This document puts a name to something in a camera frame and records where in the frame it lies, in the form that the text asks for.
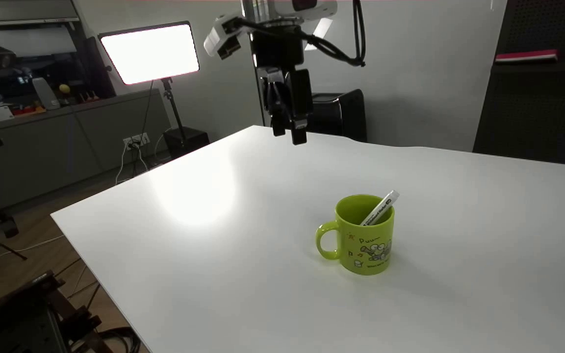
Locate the small black floor box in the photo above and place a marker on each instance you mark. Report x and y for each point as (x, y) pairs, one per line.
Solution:
(188, 139)

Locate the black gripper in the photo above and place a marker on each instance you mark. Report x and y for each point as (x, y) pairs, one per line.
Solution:
(280, 55)

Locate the white plastic bottle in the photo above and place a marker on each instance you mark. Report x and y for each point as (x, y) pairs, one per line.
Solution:
(44, 92)

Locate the tall black cabinet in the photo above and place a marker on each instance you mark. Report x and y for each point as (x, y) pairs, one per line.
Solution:
(539, 98)

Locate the pink flat item on shelf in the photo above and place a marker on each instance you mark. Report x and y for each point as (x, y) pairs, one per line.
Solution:
(527, 55)

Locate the white wall power outlet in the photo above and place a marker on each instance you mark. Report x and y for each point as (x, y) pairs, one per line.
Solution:
(137, 139)

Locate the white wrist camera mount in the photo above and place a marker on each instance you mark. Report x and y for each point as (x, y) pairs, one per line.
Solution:
(225, 35)

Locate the light green mug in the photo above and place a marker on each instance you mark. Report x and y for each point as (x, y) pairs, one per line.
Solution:
(364, 247)

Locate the grey low counter cabinet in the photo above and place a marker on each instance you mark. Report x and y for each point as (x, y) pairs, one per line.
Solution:
(48, 149)

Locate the black floor equipment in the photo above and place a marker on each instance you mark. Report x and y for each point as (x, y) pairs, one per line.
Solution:
(29, 320)

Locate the black light stand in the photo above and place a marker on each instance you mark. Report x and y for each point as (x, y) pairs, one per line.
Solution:
(174, 108)

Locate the black computer tower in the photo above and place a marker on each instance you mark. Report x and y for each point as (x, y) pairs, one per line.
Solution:
(345, 114)

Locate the bright studio light panel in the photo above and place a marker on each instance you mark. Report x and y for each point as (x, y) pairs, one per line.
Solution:
(148, 51)

